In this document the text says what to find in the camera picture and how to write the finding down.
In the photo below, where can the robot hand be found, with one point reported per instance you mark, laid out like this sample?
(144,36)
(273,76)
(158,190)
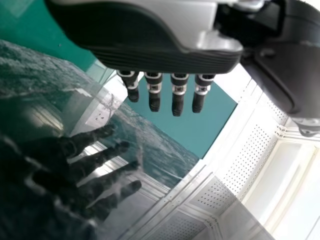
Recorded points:
(140,32)

